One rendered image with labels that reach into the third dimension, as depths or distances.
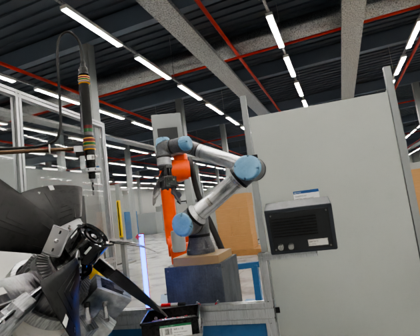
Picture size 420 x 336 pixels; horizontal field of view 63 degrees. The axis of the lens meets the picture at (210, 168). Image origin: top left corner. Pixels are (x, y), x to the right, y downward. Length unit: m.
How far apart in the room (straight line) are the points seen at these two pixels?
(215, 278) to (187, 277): 0.14
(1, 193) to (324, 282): 2.41
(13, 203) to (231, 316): 0.94
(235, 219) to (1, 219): 8.25
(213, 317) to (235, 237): 7.67
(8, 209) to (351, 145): 2.45
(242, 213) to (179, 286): 7.40
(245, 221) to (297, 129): 6.34
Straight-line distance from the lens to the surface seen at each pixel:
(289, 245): 1.42
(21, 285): 1.15
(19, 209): 1.15
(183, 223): 1.67
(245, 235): 9.12
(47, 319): 1.24
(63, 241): 1.21
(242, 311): 1.53
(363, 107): 3.02
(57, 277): 0.97
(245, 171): 1.56
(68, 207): 1.36
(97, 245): 1.17
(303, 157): 2.91
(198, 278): 1.74
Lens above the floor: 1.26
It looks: 7 degrees up
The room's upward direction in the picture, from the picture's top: 7 degrees counter-clockwise
